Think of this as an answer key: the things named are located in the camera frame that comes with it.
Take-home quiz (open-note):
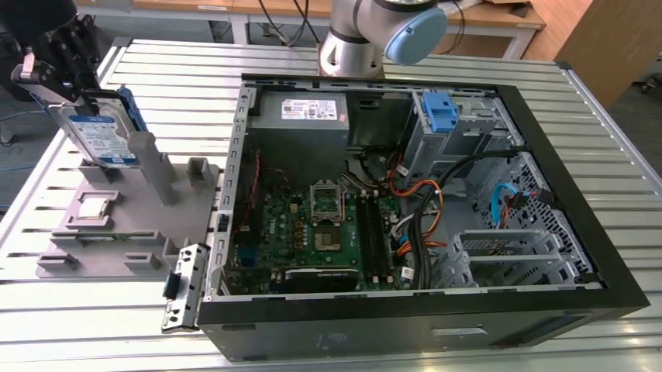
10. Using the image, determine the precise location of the green motherboard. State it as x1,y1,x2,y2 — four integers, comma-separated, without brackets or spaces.
230,181,415,291

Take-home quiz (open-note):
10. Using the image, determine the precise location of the black RAM slot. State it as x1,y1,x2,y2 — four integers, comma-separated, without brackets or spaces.
356,190,378,283
371,190,394,283

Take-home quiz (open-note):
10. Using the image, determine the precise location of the tall grey drive cage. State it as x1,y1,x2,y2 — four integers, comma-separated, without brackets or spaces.
402,88,525,187

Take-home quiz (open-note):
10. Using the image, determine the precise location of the black cable bundle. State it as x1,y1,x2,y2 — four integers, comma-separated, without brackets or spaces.
412,149,523,290

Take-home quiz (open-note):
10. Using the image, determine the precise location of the grey parts rack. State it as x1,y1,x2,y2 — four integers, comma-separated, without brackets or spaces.
33,131,228,279

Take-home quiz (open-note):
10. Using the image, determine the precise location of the blue data wire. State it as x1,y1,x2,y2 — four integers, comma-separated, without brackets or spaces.
494,183,539,226

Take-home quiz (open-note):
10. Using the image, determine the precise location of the brown wooden cabinet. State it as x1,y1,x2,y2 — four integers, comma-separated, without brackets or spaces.
555,0,662,112

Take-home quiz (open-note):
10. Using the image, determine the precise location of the blue drive cage latch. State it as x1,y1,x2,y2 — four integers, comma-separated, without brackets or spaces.
420,91,461,133

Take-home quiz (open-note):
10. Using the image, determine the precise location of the grey metal desk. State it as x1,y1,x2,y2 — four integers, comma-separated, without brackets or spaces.
76,0,332,46

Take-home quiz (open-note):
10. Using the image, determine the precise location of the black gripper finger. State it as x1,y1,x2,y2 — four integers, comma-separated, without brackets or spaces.
12,50,100,117
48,14,104,102

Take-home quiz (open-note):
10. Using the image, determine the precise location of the black PC case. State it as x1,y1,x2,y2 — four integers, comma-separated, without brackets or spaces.
199,72,651,363

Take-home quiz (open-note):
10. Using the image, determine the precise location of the grey expansion slot bracket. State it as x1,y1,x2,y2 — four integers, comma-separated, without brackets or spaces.
160,243,211,334

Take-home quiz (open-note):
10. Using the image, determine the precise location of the silver CPU chip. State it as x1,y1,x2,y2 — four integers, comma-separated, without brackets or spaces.
76,198,111,219

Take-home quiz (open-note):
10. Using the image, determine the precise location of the orange wire bundle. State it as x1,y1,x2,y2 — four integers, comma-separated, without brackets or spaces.
387,180,447,253

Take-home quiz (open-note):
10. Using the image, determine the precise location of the black graphics card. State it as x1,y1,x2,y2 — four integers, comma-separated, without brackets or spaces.
271,265,359,295

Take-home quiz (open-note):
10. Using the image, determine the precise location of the wooden desk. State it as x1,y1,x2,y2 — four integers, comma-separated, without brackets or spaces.
447,0,547,60

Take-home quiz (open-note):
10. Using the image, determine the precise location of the grey power supply unit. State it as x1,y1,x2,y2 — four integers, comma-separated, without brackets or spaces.
246,91,352,185

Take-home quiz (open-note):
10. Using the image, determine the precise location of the red wire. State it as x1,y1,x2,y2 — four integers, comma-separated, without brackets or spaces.
246,149,263,212

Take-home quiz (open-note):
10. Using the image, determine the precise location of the CPU socket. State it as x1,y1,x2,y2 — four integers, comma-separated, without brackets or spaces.
308,180,347,228

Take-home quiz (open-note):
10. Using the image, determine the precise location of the hard disk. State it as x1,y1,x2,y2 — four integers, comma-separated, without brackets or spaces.
48,87,150,168

